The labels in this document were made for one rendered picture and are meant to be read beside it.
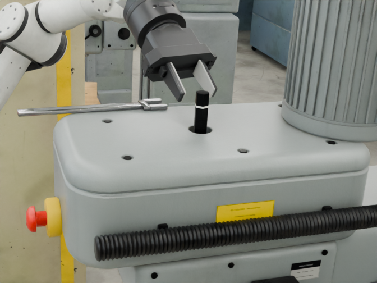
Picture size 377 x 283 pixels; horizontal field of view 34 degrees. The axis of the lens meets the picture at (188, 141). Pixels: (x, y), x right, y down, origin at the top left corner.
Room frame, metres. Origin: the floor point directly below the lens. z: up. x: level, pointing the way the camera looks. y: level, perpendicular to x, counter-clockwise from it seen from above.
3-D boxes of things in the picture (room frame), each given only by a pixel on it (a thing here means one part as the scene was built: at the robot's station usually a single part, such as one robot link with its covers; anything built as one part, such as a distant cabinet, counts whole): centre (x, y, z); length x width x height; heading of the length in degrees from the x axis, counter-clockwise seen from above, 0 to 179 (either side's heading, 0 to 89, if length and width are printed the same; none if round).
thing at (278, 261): (0.92, -0.06, 1.68); 0.34 x 0.24 x 0.10; 109
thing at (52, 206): (0.84, 0.20, 1.76); 0.06 x 0.02 x 0.06; 19
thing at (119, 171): (0.92, -0.03, 1.81); 0.47 x 0.26 x 0.16; 109
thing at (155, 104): (0.97, 0.16, 1.89); 0.24 x 0.04 x 0.01; 111
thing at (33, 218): (0.83, 0.22, 1.76); 0.04 x 0.03 x 0.04; 19
